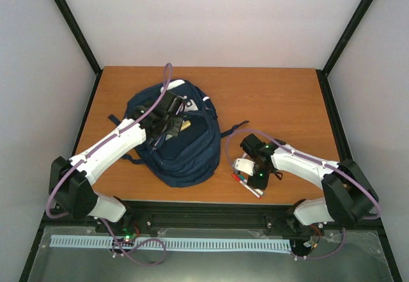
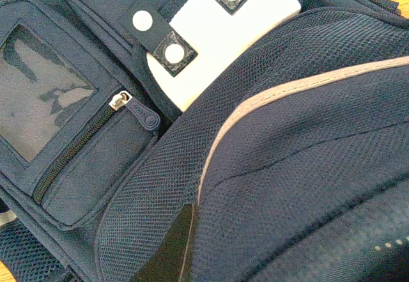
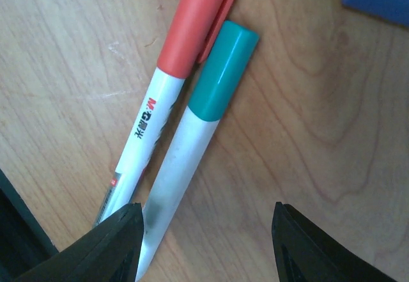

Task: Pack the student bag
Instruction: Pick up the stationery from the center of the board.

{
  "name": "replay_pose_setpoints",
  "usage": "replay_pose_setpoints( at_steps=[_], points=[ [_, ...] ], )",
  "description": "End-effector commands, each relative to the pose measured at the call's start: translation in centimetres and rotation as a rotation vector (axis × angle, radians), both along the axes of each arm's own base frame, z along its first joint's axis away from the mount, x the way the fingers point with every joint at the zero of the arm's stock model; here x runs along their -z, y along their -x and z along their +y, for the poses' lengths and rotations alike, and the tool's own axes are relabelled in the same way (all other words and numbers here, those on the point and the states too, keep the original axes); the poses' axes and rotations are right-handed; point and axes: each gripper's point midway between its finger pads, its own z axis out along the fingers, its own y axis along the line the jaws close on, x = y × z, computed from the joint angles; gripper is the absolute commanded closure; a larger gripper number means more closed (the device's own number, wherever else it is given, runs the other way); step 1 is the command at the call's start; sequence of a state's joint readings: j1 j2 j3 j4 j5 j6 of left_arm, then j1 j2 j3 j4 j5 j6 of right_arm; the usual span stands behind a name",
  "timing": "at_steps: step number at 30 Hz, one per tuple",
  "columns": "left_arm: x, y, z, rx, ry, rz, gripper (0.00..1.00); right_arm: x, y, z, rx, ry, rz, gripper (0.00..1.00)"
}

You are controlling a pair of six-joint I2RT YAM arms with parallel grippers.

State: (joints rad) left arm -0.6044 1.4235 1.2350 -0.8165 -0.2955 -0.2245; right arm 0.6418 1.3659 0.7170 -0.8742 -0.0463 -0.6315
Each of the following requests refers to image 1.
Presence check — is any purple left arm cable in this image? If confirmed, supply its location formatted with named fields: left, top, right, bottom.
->
left=46, top=62, right=174, bottom=266

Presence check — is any navy blue backpack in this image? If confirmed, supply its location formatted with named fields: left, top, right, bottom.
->
left=121, top=79, right=248, bottom=188

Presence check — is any red cap whiteboard marker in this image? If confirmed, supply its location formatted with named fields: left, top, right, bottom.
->
left=231, top=174, right=261, bottom=198

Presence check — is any black aluminium frame rail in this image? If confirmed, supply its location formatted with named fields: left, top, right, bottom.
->
left=44, top=198, right=381, bottom=238

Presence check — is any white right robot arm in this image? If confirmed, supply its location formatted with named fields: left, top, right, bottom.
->
left=233, top=134, right=380, bottom=228

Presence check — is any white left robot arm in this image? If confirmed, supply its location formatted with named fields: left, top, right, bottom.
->
left=49, top=91, right=183, bottom=233

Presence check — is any light blue slotted cable duct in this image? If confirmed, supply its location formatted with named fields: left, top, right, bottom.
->
left=49, top=235, right=291, bottom=254

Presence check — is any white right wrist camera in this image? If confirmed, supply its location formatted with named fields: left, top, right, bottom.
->
left=233, top=158, right=255, bottom=176

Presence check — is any yellow highlighter pen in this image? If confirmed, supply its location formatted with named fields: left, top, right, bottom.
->
left=180, top=120, right=191, bottom=131

